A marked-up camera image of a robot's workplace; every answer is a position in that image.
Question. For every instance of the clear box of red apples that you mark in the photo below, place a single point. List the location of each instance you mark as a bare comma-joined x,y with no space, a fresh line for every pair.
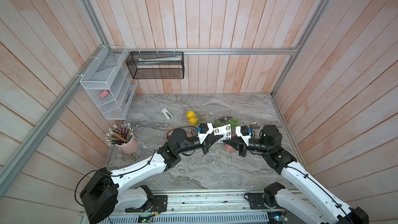
229,148

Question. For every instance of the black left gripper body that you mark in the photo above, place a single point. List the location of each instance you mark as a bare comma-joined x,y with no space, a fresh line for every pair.
204,143

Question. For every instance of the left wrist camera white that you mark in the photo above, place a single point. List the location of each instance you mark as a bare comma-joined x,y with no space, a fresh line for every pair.
204,130

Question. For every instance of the colored pencils bundle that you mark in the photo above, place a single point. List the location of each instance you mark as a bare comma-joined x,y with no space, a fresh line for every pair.
120,135

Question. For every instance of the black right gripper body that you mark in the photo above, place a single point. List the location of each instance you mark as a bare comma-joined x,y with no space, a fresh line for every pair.
243,152

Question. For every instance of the aluminium front rail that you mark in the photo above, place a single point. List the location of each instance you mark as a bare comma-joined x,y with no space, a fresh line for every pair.
220,203

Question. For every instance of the small grey tape dispenser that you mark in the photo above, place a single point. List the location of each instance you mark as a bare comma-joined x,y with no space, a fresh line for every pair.
254,125

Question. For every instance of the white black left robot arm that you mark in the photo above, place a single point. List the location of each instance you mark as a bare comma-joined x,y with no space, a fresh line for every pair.
106,191

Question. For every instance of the white wire mesh shelf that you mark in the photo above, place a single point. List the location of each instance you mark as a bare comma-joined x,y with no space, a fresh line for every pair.
107,71

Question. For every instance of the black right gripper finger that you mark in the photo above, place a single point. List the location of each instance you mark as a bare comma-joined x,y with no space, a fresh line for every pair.
235,146
233,140

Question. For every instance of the clear box of grapes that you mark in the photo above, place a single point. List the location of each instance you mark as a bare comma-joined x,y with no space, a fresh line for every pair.
232,121

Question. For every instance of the pink eraser block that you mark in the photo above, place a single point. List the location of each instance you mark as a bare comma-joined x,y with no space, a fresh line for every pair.
104,93

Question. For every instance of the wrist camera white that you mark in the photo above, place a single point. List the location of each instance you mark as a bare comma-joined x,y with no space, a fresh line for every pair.
204,130
245,133

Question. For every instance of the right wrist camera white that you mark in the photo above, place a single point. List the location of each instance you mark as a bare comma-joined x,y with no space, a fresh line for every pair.
245,133

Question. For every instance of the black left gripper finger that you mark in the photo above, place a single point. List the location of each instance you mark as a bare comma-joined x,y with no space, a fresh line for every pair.
210,143
215,138

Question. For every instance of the paper in black basket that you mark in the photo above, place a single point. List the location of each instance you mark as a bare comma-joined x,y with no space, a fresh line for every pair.
162,60

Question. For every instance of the black wire mesh basket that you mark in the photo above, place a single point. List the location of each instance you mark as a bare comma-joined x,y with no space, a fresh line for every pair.
154,71

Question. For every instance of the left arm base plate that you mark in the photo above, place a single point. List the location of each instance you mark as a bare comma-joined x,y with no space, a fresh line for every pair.
156,204

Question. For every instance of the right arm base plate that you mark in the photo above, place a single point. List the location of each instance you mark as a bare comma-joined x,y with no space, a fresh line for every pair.
261,200

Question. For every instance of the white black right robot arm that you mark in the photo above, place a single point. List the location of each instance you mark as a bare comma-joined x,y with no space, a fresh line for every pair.
322,208

